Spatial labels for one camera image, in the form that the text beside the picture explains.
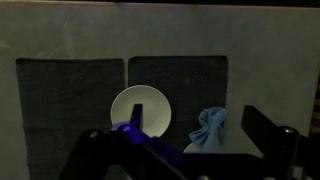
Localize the large white round plate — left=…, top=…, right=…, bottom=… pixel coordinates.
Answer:
left=110, top=84, right=173, bottom=138

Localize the small white saucer plate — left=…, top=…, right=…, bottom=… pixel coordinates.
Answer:
left=183, top=143, right=205, bottom=154

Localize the dark grey fabric placemat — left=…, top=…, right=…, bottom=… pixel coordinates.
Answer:
left=15, top=58, right=126, bottom=180
left=128, top=55, right=229, bottom=153

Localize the blue cloth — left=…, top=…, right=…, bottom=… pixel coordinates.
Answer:
left=188, top=106, right=229, bottom=154

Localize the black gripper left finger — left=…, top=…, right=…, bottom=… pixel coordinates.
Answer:
left=59, top=103, right=188, bottom=180

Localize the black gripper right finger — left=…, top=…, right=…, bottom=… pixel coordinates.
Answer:
left=241, top=105, right=320, bottom=180

